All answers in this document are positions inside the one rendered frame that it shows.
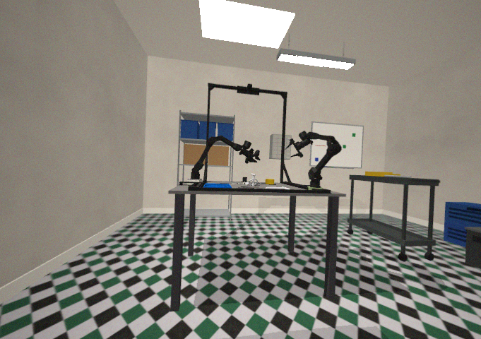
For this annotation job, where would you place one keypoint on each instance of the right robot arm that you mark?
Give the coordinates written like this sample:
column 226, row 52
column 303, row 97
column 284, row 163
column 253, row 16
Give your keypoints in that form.
column 242, row 148

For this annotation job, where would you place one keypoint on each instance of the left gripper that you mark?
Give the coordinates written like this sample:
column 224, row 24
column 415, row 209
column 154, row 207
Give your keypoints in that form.
column 300, row 145

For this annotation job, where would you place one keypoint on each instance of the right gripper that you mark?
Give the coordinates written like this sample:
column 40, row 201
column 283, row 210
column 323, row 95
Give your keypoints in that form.
column 249, row 156

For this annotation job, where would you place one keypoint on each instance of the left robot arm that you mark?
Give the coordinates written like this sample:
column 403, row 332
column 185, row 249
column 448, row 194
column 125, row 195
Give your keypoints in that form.
column 333, row 149

